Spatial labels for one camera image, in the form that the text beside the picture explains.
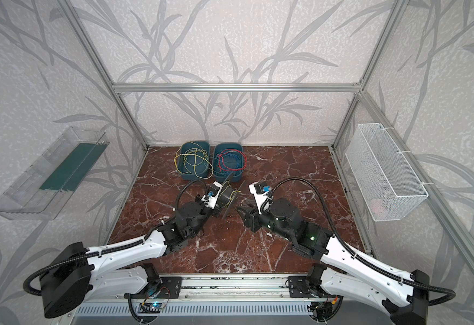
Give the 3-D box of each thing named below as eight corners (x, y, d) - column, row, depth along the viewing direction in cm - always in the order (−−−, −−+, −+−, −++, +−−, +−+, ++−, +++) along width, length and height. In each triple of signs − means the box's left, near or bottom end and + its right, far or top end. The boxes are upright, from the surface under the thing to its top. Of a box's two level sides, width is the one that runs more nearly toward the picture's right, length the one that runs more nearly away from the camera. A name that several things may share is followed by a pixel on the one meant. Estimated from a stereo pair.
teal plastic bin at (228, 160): (211, 184, 105) (209, 176, 100) (216, 151, 120) (214, 143, 115) (242, 184, 105) (241, 176, 100) (243, 151, 120) (243, 143, 115)
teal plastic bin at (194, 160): (175, 180, 107) (172, 173, 102) (185, 148, 123) (182, 141, 118) (207, 180, 107) (205, 173, 103) (212, 148, 123) (211, 141, 118)
